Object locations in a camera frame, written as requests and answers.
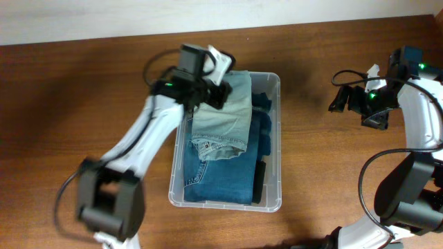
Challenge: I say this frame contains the blue shirt bundle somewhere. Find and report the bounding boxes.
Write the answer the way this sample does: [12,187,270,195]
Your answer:
[251,93,272,161]

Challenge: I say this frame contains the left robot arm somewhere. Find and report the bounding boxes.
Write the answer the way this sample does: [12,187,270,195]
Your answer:
[76,44,235,248]

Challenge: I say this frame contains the right black cable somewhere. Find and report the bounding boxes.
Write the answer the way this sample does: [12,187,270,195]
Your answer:
[331,68,443,239]

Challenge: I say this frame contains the black cable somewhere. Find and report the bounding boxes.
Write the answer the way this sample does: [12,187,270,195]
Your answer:
[331,68,443,239]
[53,48,217,239]

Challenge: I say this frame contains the left black cable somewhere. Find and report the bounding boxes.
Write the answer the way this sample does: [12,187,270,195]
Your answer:
[53,48,217,239]

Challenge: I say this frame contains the light blue jeans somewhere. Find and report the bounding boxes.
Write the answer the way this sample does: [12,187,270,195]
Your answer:
[191,71,252,160]

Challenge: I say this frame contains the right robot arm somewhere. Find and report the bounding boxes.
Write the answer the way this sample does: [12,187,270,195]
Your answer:
[304,46,442,249]

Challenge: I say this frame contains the dark green shirt bundle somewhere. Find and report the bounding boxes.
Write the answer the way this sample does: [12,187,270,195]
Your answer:
[252,161,266,204]

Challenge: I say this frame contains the medium blue jeans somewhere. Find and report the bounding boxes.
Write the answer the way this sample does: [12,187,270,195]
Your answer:
[183,111,261,205]

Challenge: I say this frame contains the clear plastic storage bin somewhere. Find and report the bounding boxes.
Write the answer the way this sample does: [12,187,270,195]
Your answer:
[168,72,282,212]

